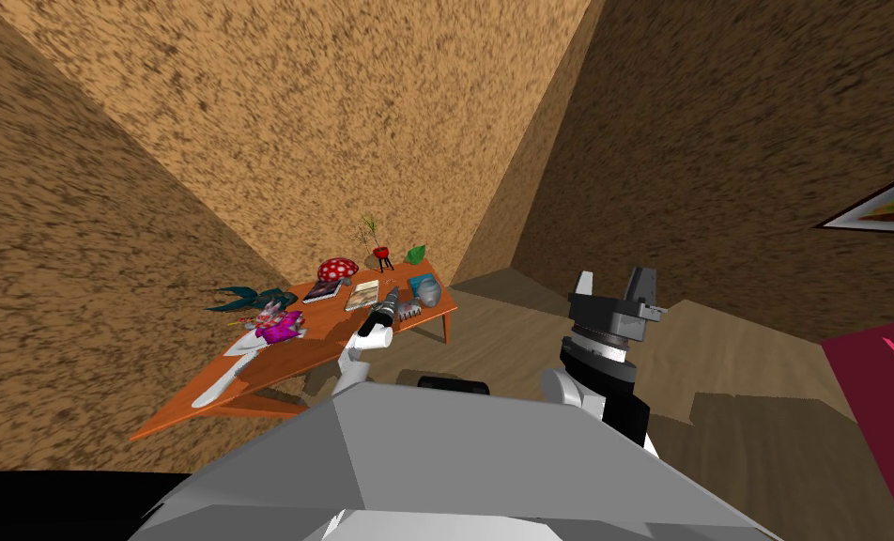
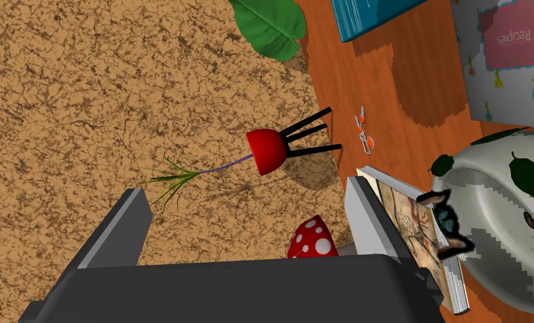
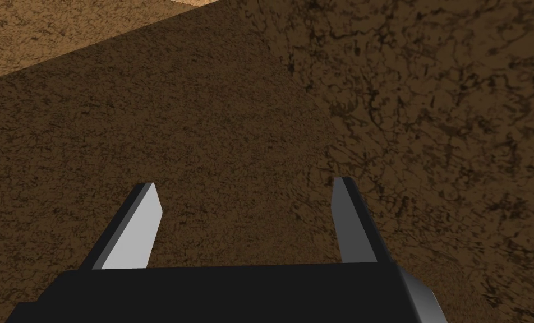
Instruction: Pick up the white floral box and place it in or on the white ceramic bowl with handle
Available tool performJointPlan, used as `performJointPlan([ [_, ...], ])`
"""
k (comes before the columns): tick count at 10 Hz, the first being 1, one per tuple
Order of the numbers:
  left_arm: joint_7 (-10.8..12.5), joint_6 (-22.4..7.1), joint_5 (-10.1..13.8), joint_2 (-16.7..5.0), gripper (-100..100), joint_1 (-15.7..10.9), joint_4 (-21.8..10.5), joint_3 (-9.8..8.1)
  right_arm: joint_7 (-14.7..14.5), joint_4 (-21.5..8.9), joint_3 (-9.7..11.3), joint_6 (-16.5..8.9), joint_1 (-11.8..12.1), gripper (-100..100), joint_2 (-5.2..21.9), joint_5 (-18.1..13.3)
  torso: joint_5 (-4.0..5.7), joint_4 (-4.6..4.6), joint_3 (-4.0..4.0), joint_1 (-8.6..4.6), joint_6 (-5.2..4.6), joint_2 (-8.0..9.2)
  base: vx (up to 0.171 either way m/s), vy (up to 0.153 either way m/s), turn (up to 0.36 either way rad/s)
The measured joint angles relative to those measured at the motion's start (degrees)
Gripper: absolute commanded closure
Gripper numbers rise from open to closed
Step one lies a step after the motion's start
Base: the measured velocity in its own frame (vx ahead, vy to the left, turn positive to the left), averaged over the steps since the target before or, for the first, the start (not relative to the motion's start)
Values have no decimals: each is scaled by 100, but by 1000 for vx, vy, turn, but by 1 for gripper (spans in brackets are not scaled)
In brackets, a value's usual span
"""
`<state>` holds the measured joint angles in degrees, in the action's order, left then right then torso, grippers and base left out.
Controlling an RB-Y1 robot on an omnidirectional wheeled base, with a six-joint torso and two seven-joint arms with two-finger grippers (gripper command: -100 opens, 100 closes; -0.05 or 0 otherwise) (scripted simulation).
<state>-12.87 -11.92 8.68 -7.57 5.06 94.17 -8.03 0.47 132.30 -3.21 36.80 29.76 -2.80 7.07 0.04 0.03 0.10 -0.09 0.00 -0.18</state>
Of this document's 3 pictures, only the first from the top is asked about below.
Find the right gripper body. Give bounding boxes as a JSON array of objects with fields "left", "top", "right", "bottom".
[{"left": 566, "top": 291, "right": 670, "bottom": 341}]

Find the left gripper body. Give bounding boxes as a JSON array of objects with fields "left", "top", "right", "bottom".
[{"left": 375, "top": 285, "right": 403, "bottom": 320}]

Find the pale book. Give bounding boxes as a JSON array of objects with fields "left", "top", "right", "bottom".
[{"left": 343, "top": 278, "right": 382, "bottom": 313}]

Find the blue-grey vase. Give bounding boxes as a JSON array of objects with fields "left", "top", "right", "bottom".
[{"left": 408, "top": 273, "right": 444, "bottom": 309}]

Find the plant in red pot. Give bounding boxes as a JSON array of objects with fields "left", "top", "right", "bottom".
[{"left": 355, "top": 213, "right": 396, "bottom": 274}]

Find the red white-dotted mushroom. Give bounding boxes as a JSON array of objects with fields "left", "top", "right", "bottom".
[{"left": 317, "top": 256, "right": 362, "bottom": 285}]

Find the dark book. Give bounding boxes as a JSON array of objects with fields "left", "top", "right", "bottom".
[{"left": 301, "top": 279, "right": 343, "bottom": 305}]

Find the orange wooden table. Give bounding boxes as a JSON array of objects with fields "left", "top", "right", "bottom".
[{"left": 130, "top": 258, "right": 460, "bottom": 441}]

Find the pink flower bunch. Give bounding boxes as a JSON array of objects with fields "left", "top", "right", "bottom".
[{"left": 228, "top": 300, "right": 307, "bottom": 348}]

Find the teal leafy plant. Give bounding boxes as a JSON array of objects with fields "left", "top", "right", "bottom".
[{"left": 206, "top": 285, "right": 299, "bottom": 314}]

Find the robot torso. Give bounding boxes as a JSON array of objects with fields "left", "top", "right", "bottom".
[{"left": 127, "top": 375, "right": 784, "bottom": 541}]

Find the white spoon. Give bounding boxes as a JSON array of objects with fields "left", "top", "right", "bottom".
[{"left": 191, "top": 330, "right": 270, "bottom": 410}]

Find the dark red furniture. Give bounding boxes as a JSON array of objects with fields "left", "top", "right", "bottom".
[{"left": 820, "top": 315, "right": 894, "bottom": 541}]

